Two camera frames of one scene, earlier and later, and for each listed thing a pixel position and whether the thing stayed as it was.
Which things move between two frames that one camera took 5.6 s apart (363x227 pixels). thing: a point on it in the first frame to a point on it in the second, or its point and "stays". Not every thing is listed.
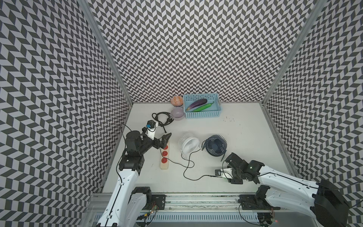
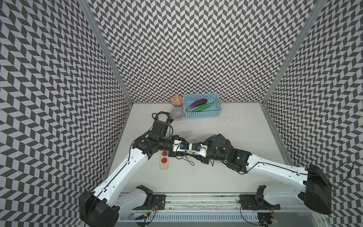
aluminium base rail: x=203 y=210 stays
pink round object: x=177 y=101 stays
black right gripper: x=237 y=181 to x=204 y=160
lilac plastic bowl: x=177 y=113 stays
